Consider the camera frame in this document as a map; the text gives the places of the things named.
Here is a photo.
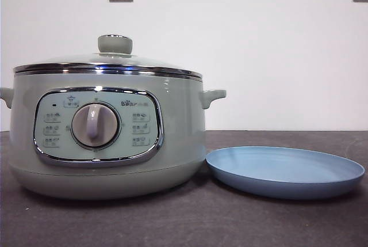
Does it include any blue round plate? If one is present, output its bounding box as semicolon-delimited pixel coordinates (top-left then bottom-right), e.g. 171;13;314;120
205;146;366;200

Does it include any pale green electric steamer pot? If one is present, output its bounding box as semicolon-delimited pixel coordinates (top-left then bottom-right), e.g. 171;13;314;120
0;68;227;201

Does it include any glass lid with green knob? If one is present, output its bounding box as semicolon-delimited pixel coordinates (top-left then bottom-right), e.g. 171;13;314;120
13;34;202;79

